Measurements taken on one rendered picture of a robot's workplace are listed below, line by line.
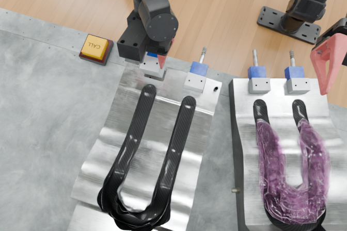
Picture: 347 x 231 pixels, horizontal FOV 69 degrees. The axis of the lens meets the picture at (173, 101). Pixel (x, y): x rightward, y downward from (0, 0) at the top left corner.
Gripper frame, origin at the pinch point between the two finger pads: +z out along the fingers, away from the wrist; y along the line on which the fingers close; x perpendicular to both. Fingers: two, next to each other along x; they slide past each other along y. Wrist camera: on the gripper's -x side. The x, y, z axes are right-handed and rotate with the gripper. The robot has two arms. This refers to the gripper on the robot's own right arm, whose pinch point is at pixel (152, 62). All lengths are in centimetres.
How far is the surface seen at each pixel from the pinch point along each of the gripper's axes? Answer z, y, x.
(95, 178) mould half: 10.9, -3.3, -27.7
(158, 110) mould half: 9.2, 4.0, -7.2
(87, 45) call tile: 6.1, -22.9, 6.2
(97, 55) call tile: 7.3, -19.0, 4.3
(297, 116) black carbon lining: 12.8, 39.9, 5.6
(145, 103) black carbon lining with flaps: 8.9, 0.2, -6.3
